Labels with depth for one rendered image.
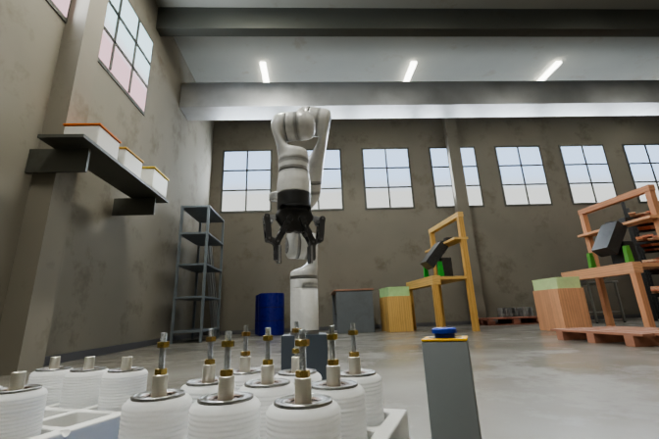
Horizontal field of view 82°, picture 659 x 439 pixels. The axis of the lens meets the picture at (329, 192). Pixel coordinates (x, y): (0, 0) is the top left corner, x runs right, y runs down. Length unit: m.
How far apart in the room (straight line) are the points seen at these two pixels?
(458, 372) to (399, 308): 6.72
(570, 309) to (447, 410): 5.86
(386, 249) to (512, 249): 3.12
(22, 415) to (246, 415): 0.44
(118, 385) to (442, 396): 0.69
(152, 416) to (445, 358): 0.43
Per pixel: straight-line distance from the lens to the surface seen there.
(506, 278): 10.26
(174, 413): 0.65
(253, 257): 9.30
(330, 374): 0.66
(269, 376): 0.71
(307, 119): 0.89
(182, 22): 7.32
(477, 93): 8.50
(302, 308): 1.25
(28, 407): 0.90
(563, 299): 6.45
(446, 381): 0.67
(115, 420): 0.98
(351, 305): 7.45
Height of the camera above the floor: 0.36
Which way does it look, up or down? 18 degrees up
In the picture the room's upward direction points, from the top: 2 degrees counter-clockwise
